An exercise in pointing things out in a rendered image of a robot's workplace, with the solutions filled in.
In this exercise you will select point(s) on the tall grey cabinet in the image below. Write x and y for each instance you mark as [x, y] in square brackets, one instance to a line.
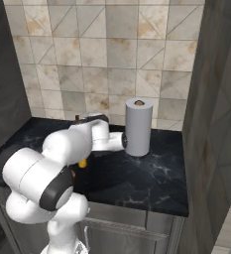
[212, 115]

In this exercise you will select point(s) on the grey cupboard door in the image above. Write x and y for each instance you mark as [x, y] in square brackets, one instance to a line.
[127, 244]

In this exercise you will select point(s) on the brown beer bottle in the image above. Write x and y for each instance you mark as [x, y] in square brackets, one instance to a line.
[76, 117]

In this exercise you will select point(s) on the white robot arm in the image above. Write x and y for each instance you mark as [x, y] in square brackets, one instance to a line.
[37, 172]

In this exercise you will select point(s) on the grey paper towel roll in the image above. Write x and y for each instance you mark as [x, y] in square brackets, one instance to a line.
[138, 132]

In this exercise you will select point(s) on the dark grey fridge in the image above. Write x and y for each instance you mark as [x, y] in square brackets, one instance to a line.
[4, 82]

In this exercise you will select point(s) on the narrow grey drawer front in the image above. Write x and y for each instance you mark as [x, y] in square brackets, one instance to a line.
[160, 223]

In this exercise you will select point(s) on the yellow squash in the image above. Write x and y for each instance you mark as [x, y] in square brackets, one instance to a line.
[83, 163]

